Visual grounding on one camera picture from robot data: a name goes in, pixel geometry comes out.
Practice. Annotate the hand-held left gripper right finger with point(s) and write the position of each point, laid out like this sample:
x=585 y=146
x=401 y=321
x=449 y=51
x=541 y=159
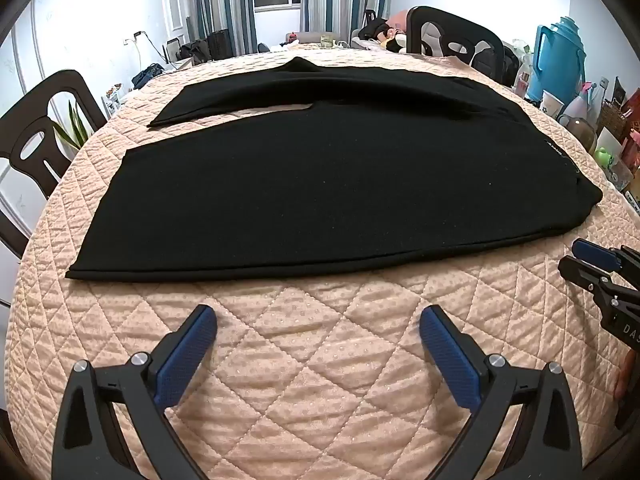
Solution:
x=445 y=355

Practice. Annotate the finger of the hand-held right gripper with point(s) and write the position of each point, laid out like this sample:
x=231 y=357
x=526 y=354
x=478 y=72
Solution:
x=595 y=255
x=582 y=275

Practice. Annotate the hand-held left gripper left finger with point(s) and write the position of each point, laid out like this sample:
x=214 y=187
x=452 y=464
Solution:
x=185 y=355

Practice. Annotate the black pants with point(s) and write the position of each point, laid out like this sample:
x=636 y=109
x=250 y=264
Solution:
x=325 y=185

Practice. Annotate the person's right hand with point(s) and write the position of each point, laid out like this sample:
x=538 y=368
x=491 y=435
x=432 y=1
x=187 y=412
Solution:
x=624 y=375

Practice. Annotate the green toy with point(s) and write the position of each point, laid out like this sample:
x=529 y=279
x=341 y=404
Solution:
x=606 y=158

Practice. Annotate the red tumbler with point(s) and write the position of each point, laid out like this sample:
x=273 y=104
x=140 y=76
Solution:
x=631 y=147

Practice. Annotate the peach quilted blanket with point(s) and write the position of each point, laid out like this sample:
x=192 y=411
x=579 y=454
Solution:
x=300 y=360

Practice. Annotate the white paper bag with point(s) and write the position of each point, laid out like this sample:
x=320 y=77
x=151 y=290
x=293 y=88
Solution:
x=607 y=139

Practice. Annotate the glass teapot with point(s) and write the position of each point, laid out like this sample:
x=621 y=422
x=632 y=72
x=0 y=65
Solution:
x=577 y=132

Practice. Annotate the woven basket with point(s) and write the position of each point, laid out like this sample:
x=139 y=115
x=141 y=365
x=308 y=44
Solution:
x=612 y=117

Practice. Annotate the pale pink bottle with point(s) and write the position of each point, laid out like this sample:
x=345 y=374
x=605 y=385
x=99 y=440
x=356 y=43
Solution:
x=576 y=106

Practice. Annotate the white paper cup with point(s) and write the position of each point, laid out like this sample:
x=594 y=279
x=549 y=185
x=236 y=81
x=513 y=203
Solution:
x=550 y=105

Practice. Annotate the blue thermos jug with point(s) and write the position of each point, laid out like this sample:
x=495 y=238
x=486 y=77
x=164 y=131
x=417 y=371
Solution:
x=555 y=60

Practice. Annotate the black bag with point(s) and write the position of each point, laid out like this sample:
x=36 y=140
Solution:
x=507 y=65

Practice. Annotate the green potted plant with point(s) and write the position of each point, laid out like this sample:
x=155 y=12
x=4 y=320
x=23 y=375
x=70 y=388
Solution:
x=75 y=130

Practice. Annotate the dark wooden chair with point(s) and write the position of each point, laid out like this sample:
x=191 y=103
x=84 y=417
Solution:
x=450 y=17
x=62 y=87

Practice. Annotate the blue bag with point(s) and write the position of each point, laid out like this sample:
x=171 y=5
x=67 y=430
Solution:
x=147 y=75

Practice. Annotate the black backpack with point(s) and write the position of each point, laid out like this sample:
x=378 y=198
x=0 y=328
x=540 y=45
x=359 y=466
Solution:
x=192 y=50

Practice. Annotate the black clothes pile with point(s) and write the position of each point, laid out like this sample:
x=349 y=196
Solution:
x=372 y=30

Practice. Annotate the wall socket with charger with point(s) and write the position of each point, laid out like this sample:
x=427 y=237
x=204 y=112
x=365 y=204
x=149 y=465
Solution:
x=134 y=39

